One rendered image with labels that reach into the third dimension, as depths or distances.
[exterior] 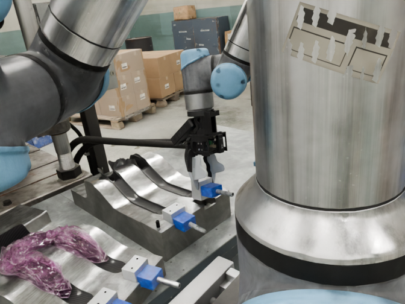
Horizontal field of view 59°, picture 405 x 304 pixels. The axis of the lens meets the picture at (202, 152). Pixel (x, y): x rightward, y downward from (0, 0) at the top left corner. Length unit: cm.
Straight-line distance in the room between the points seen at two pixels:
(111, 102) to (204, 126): 398
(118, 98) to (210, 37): 355
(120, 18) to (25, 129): 13
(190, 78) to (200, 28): 703
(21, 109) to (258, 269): 22
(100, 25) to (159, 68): 512
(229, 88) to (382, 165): 58
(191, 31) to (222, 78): 734
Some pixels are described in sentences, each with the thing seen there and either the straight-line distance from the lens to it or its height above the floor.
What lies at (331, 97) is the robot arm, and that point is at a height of 135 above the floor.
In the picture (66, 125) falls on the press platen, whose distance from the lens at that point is 151.
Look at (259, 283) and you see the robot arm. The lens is 22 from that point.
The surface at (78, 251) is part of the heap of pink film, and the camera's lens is 93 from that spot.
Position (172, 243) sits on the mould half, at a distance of 95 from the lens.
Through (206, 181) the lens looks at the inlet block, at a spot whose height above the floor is 95.
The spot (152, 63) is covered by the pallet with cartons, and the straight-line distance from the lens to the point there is 548.
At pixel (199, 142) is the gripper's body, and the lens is 93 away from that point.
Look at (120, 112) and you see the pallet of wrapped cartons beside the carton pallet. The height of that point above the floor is 21.
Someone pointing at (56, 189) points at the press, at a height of 78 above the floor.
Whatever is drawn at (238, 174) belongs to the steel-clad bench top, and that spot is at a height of 80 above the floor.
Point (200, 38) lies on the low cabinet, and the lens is 796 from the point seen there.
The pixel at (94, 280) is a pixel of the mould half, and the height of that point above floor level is 86.
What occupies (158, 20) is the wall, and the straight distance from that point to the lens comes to 934.
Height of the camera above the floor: 140
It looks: 22 degrees down
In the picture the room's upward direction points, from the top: 7 degrees counter-clockwise
